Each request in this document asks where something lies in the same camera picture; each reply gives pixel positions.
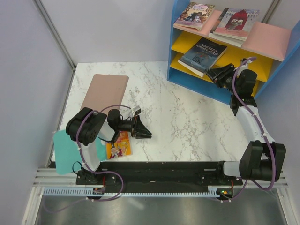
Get Nineteen Eighty-Four book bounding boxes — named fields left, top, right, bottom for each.
left=178, top=37, right=227, bottom=77

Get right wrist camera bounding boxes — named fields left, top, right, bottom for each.
left=238, top=57, right=256, bottom=70

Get aluminium frame rail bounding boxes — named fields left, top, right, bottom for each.
left=32, top=0, right=77, bottom=70

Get Edward Tulane book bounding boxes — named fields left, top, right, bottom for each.
left=209, top=13, right=224, bottom=34

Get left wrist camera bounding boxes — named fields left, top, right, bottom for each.
left=131, top=106, right=142, bottom=116

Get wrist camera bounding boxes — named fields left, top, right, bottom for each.
left=131, top=106, right=142, bottom=116
left=238, top=57, right=256, bottom=70

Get teal plastic file folder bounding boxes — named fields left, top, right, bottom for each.
left=53, top=130, right=107, bottom=175

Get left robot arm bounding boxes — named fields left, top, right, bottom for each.
left=66, top=105, right=152, bottom=184

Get blue shelf unit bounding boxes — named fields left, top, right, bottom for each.
left=167, top=0, right=300, bottom=107

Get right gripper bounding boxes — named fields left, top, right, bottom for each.
left=204, top=63, right=240, bottom=95

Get Roald Dahl Charlie book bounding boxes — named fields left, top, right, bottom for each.
left=106, top=131, right=132, bottom=160

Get purple illustrated book on shelf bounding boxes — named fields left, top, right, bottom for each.
left=174, top=2, right=215, bottom=30

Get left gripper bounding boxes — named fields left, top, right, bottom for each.
left=116, top=115, right=152, bottom=139

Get white cable duct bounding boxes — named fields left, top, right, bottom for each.
left=43, top=187, right=220, bottom=197

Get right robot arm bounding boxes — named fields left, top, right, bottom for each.
left=206, top=64, right=286, bottom=185

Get pink red Shakespeare story book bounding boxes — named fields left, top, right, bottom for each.
left=213, top=8, right=260, bottom=41

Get A Tale of Two Cities book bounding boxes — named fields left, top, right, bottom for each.
left=208, top=33, right=244, bottom=47

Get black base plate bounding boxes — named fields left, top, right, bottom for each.
left=76, top=161, right=243, bottom=192

